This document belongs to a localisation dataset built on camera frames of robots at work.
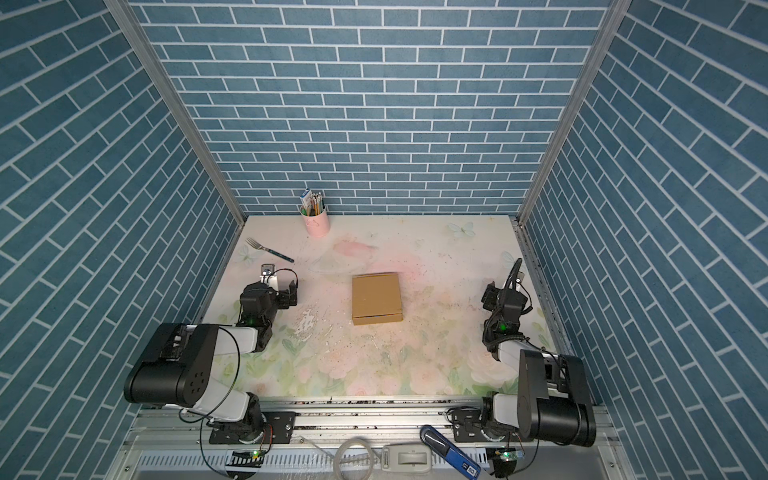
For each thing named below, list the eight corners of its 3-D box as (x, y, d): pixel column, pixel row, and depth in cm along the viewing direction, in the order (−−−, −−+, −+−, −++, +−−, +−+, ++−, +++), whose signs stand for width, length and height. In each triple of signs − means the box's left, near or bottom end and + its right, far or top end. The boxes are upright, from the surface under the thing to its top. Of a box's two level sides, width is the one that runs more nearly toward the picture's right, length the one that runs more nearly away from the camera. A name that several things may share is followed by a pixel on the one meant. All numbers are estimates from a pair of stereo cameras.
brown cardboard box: (354, 326, 94) (352, 319, 90) (353, 282, 104) (352, 274, 101) (403, 322, 95) (403, 315, 91) (397, 278, 106) (398, 271, 102)
